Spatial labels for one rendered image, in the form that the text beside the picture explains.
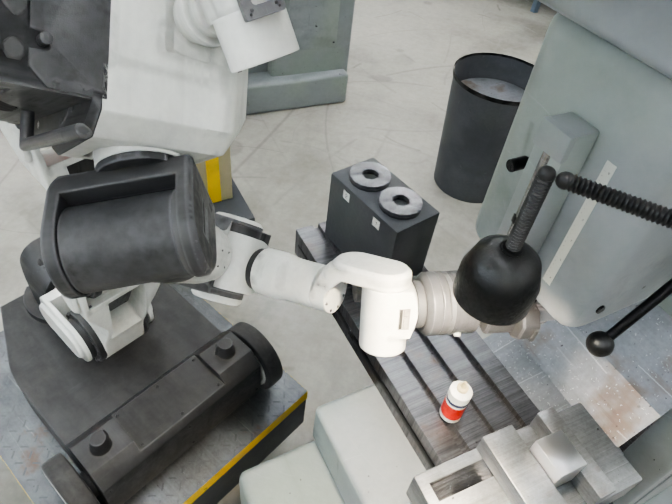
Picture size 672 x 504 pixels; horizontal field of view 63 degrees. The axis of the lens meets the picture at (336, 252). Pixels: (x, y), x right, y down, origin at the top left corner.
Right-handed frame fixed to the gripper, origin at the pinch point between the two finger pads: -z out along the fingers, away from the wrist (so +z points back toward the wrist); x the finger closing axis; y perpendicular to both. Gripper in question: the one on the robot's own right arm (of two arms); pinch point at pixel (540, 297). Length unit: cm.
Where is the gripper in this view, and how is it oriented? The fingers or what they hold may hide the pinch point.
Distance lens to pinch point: 83.9
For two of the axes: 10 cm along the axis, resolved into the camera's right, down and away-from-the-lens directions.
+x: -1.4, -7.2, 6.8
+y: -1.0, 7.0, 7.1
